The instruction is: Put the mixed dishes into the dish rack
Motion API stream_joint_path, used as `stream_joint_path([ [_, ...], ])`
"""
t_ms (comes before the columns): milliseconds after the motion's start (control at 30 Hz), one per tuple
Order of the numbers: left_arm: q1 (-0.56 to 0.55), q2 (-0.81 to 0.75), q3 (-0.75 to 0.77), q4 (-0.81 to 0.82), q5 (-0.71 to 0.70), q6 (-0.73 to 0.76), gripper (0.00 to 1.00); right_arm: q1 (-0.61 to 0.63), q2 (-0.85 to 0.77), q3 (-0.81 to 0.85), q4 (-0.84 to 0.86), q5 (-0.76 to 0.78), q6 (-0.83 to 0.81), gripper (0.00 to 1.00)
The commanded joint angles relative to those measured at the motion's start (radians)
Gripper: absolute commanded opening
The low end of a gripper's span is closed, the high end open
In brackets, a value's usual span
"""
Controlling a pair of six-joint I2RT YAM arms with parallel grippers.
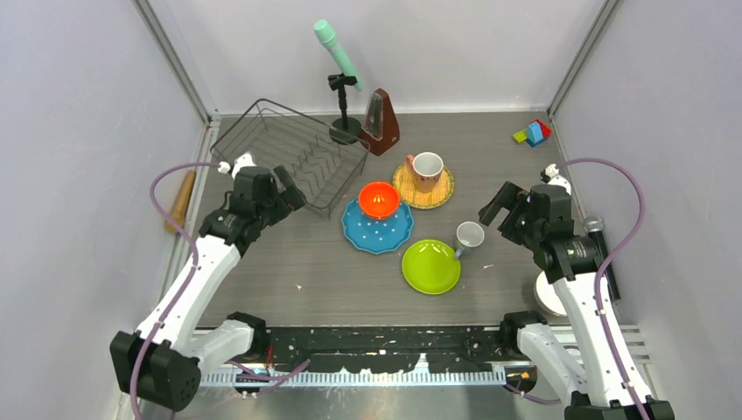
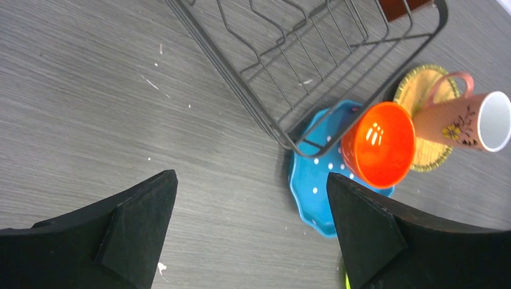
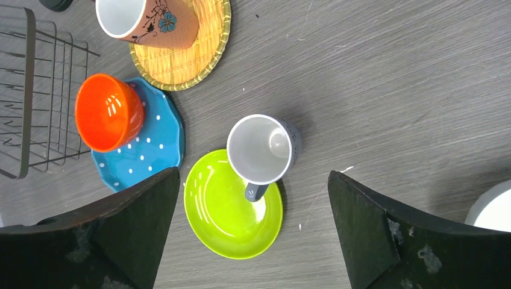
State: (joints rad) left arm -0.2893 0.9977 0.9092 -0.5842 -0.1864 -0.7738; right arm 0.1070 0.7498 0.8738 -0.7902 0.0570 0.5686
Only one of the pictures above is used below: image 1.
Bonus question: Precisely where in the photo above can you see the black wire dish rack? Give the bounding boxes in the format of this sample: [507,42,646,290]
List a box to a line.
[211,98,368,219]

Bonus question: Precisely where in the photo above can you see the white bowl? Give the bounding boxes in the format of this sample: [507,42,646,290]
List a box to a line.
[534,271,567,318]

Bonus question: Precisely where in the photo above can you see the orange bowl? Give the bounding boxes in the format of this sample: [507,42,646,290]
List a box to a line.
[357,181,402,220]

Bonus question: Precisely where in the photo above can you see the pink ceramic mug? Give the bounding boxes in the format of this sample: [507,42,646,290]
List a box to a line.
[406,151,445,193]

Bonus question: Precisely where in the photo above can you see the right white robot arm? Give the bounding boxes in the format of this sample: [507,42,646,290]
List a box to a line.
[478,182,675,419]

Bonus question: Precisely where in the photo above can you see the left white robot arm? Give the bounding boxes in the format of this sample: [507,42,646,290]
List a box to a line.
[109,154,306,419]

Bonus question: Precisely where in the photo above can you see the black handheld microphone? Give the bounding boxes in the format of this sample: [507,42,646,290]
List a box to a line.
[583,215,620,302]

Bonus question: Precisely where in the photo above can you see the grey mug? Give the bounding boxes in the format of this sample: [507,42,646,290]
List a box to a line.
[454,221,486,259]

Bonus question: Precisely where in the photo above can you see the colourful toy blocks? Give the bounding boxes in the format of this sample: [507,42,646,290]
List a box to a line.
[512,119,552,148]

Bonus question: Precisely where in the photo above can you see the wooden rolling pin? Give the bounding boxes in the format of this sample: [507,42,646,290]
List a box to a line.
[169,171,197,228]

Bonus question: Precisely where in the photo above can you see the black microphone stand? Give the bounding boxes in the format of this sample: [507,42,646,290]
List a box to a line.
[327,73,361,145]

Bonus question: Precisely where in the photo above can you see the blue dotted plate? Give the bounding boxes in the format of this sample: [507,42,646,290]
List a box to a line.
[341,199,414,255]

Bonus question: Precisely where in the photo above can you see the green plate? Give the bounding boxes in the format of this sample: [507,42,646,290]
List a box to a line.
[402,239,461,295]

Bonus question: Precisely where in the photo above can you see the woven bamboo coaster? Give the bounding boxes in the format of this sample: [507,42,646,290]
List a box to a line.
[392,164,455,210]

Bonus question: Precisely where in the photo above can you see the brown wooden metronome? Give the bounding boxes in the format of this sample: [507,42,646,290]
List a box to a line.
[360,88,401,157]

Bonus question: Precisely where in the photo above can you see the mint green microphone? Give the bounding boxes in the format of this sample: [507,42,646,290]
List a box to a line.
[313,19,363,92]

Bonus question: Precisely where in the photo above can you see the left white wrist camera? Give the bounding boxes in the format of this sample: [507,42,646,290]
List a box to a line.
[217,152,256,179]

